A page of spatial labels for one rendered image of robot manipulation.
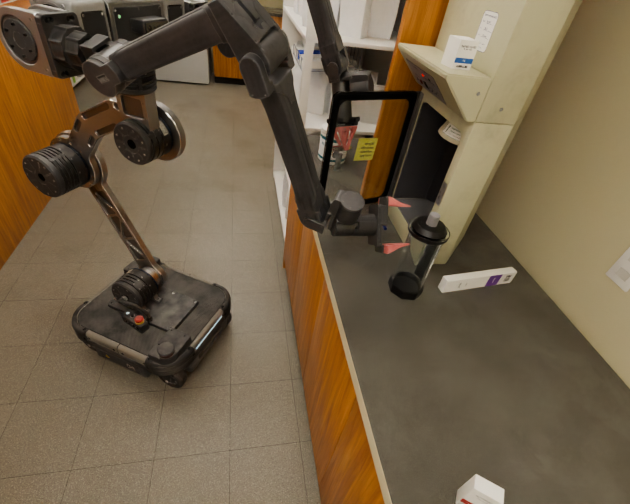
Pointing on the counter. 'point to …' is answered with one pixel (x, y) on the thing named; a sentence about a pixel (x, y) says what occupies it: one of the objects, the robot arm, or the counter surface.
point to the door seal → (368, 98)
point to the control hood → (450, 80)
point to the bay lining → (425, 158)
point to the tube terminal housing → (510, 106)
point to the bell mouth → (450, 133)
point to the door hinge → (406, 142)
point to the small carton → (460, 52)
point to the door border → (365, 99)
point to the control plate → (426, 80)
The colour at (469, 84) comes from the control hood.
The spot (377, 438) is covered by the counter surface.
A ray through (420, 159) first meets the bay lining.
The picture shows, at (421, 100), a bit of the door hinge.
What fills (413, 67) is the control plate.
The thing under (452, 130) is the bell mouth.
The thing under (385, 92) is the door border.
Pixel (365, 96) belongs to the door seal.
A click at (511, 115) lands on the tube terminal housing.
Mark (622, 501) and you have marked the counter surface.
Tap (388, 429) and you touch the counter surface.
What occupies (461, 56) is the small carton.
